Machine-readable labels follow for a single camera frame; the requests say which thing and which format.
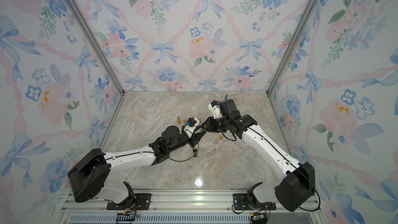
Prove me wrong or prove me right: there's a square gold lipstick box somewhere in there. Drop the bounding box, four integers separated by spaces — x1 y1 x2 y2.
192 148 198 158

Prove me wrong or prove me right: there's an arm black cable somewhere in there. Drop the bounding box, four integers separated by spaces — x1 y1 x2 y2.
167 139 200 163
224 94 321 212

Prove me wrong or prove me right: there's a right aluminium corner post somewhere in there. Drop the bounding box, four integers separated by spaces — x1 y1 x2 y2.
267 0 319 97

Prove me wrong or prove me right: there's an aluminium corner post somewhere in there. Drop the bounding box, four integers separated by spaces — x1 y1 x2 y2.
65 0 124 95
267 0 319 97

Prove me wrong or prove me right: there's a left aluminium corner post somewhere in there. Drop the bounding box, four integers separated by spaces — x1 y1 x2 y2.
65 0 124 95

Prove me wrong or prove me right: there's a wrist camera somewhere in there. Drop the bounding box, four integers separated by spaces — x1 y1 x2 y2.
183 117 201 134
208 100 226 119

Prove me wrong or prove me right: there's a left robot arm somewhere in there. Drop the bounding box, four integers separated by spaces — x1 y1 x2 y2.
67 125 206 204

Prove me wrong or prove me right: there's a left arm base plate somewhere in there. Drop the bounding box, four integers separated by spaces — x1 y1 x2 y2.
106 193 152 211

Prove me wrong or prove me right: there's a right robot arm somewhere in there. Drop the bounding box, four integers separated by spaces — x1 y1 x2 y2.
202 115 317 212

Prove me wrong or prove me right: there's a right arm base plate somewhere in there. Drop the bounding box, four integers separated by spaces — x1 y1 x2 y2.
233 194 276 212

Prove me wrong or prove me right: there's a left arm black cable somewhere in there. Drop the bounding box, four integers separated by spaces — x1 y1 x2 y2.
167 139 200 163

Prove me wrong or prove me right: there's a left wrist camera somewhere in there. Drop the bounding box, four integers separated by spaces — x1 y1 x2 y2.
183 117 201 134

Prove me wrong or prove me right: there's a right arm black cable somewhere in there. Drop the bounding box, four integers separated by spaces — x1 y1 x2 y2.
224 94 321 212

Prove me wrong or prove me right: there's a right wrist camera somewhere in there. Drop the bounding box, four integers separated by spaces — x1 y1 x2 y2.
208 100 226 119

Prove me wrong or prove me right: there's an aluminium front rail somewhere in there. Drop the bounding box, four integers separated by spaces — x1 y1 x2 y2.
55 189 326 224

